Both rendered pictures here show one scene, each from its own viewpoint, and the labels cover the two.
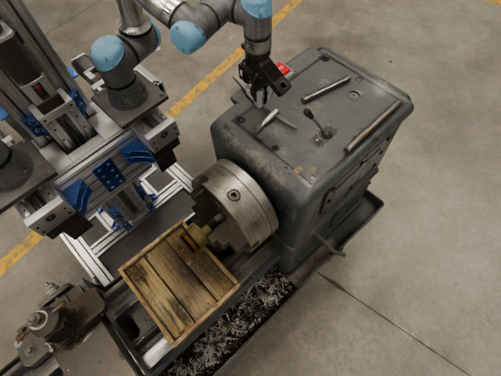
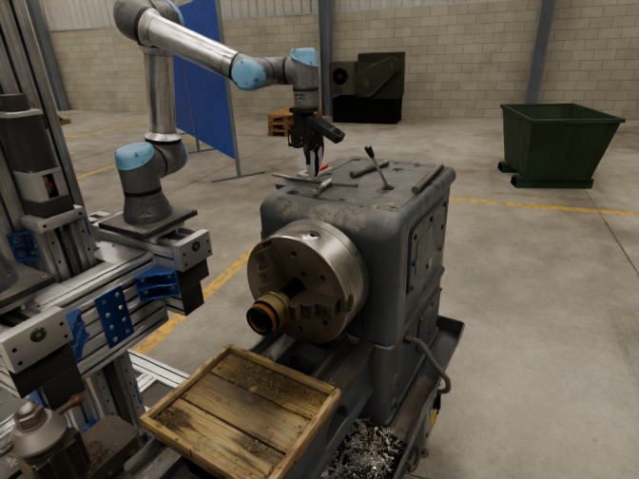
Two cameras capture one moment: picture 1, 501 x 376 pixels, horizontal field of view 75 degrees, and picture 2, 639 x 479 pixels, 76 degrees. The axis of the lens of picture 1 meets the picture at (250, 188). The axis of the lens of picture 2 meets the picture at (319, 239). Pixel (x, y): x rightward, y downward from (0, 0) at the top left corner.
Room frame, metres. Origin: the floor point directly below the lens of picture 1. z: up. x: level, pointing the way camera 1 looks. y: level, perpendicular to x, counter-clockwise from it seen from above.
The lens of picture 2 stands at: (-0.40, 0.34, 1.65)
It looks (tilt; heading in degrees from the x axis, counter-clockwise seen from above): 25 degrees down; 341
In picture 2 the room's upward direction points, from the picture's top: 2 degrees counter-clockwise
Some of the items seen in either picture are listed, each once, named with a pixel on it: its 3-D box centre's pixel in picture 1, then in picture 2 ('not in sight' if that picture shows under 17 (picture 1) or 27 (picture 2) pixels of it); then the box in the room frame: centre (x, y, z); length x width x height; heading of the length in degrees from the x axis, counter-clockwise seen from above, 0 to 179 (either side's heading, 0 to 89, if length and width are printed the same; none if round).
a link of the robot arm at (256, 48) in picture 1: (256, 42); (305, 99); (0.78, -0.05, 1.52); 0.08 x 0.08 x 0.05
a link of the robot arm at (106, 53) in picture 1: (113, 60); (139, 166); (1.00, 0.45, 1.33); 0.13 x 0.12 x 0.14; 143
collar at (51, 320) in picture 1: (41, 320); (35, 429); (0.17, 0.61, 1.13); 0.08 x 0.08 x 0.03
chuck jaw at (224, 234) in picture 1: (232, 240); (318, 306); (0.39, 0.07, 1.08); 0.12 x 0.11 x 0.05; 39
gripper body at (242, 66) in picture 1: (256, 64); (305, 127); (0.79, -0.05, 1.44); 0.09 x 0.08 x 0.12; 39
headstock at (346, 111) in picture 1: (306, 143); (362, 233); (0.77, -0.23, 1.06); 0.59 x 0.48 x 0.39; 129
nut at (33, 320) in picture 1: (34, 318); (29, 413); (0.17, 0.61, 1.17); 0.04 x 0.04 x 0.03
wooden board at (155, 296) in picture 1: (179, 278); (243, 409); (0.33, 0.29, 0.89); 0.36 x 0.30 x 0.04; 39
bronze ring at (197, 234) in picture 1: (197, 236); (270, 312); (0.41, 0.19, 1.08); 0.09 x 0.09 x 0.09; 39
